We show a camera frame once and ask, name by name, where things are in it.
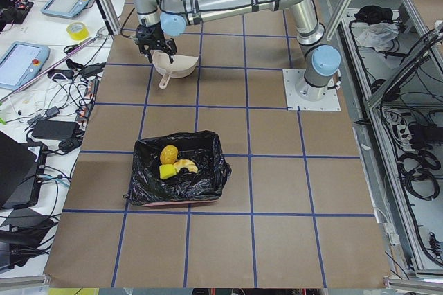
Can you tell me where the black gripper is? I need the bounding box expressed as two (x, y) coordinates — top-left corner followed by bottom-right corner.
(135, 24), (177, 64)

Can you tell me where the beige plastic dustpan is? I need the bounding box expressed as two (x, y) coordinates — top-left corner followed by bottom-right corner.
(152, 51), (199, 89)

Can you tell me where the brown potato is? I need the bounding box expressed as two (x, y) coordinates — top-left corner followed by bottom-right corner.
(160, 145), (179, 165)

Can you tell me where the croissant bread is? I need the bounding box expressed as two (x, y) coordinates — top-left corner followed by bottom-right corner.
(173, 159), (199, 173)

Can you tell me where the yellow green sponge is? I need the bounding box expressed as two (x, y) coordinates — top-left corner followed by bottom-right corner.
(159, 164), (177, 180)

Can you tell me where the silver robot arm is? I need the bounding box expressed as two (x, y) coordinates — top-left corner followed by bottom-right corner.
(134, 0), (341, 89)

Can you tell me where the black bag lined bin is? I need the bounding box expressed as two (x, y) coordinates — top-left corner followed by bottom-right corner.
(125, 131), (231, 206)

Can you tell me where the yellow tape roll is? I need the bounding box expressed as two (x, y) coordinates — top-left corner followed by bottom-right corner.
(66, 21), (89, 41)

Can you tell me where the blue teach pendant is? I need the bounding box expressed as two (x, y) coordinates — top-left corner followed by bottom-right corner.
(1, 42), (51, 90)
(41, 0), (91, 19)

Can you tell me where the black power brick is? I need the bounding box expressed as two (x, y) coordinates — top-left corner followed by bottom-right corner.
(32, 120), (80, 140)

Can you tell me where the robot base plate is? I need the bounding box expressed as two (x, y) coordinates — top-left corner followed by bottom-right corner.
(282, 69), (341, 111)

